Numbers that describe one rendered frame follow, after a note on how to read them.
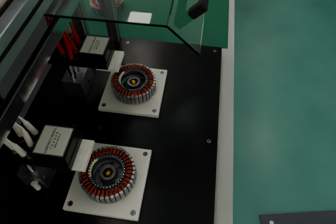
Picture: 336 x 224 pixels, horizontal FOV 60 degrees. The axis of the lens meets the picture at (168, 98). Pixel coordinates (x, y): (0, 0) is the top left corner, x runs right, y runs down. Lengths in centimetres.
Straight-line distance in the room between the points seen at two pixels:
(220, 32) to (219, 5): 14
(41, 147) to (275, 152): 128
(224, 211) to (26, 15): 51
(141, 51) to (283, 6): 180
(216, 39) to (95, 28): 39
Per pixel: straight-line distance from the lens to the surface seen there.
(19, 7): 48
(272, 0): 256
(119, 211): 61
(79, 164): 55
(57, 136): 54
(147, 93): 70
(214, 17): 102
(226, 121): 74
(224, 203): 66
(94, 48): 67
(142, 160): 64
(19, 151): 55
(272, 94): 184
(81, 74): 75
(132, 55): 85
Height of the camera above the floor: 136
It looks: 53 degrees down
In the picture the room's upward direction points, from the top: straight up
